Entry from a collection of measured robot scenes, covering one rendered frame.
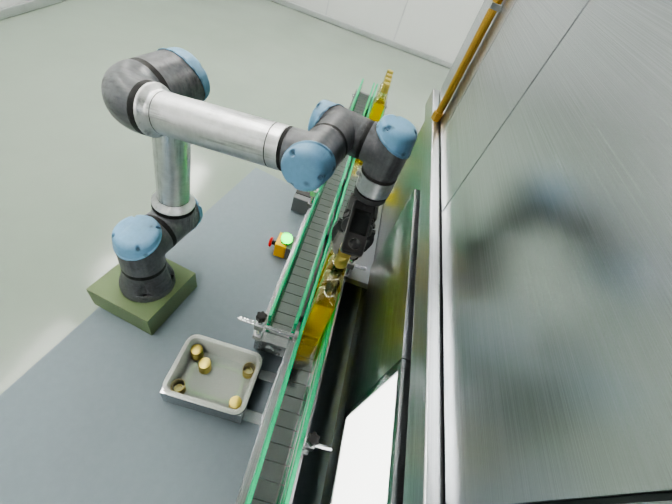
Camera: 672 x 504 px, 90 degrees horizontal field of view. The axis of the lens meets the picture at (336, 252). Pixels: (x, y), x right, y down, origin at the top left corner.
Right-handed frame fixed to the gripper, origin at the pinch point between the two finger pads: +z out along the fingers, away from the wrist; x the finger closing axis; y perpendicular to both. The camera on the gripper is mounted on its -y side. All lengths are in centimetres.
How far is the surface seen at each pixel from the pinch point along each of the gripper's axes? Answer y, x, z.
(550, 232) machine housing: -27, -15, -44
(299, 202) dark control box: 54, 20, 37
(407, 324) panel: -22.8, -12.5, -13.5
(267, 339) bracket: -13.5, 11.9, 30.0
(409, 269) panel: -10.0, -12.1, -13.5
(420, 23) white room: 583, -35, 74
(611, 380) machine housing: -43, -15, -45
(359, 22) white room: 583, 58, 102
